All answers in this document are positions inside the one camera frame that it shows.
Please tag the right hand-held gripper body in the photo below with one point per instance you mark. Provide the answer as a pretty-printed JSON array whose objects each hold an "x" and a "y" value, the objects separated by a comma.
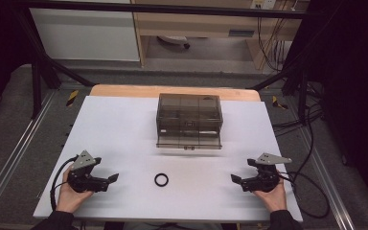
[{"x": 265, "y": 179}]

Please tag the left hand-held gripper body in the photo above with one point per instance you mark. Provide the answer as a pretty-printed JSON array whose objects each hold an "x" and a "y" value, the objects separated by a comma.
[{"x": 83, "y": 179}]

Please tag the person's right hand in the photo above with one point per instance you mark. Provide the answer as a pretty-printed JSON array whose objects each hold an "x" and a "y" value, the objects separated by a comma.
[{"x": 273, "y": 198}]

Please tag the person's left hand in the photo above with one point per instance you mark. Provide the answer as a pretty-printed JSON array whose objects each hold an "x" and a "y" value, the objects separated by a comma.
[{"x": 70, "y": 198}]

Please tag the white table sheet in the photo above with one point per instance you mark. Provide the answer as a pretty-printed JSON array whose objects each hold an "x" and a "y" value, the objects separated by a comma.
[{"x": 124, "y": 134}]

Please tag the yellow black floor tape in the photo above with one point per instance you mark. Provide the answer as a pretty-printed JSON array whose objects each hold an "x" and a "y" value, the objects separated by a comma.
[
  {"x": 72, "y": 97},
  {"x": 278, "y": 103}
]

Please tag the smoky transparent drawer box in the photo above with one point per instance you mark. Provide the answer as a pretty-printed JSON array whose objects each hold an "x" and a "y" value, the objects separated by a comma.
[{"x": 188, "y": 118}]

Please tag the white cabinet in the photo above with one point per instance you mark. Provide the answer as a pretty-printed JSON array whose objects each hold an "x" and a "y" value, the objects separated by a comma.
[{"x": 83, "y": 32}]

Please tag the light wooden desk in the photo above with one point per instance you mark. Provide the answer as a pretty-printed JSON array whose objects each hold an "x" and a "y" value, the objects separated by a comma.
[{"x": 198, "y": 25}]

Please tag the white power strip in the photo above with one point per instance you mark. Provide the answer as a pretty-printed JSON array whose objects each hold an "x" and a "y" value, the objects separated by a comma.
[{"x": 263, "y": 4}]

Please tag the aluminium floor rail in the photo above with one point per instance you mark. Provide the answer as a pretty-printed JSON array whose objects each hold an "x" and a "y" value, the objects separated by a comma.
[
  {"x": 329, "y": 179},
  {"x": 16, "y": 150}
]

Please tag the black metal frame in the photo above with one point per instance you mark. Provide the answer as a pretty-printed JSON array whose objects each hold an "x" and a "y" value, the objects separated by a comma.
[{"x": 172, "y": 8}]

